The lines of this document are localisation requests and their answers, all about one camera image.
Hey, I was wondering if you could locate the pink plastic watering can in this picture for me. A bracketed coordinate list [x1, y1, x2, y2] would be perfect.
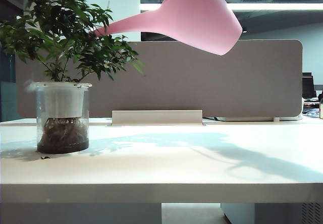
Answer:
[88, 0, 246, 56]

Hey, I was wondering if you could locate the white inner plant pot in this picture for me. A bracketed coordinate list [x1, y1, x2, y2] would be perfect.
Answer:
[40, 82, 85, 119]

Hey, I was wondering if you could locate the clear glass plant jar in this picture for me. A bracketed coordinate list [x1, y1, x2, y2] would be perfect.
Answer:
[34, 81, 93, 155]

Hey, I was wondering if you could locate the green leafy plant with roots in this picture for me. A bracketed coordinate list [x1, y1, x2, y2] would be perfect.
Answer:
[0, 0, 146, 151]

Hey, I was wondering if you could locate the grey desk divider panel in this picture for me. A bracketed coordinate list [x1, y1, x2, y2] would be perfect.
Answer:
[15, 39, 303, 119]

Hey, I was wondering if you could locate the grey table support panel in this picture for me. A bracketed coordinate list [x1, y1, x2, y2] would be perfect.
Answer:
[0, 202, 162, 224]

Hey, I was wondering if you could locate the black computer monitor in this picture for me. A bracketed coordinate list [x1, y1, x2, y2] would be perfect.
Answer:
[301, 72, 316, 100]

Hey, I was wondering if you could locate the long ceiling light strip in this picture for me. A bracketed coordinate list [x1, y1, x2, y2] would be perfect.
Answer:
[140, 3, 323, 11]

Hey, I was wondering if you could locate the grey vented cabinet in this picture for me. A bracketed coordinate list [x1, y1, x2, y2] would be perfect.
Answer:
[220, 202, 323, 224]

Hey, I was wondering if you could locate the white cable tray flap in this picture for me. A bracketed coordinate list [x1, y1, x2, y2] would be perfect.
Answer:
[111, 109, 204, 126]

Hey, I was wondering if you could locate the white divider foot bracket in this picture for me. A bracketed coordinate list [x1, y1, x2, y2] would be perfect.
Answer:
[221, 116, 303, 122]

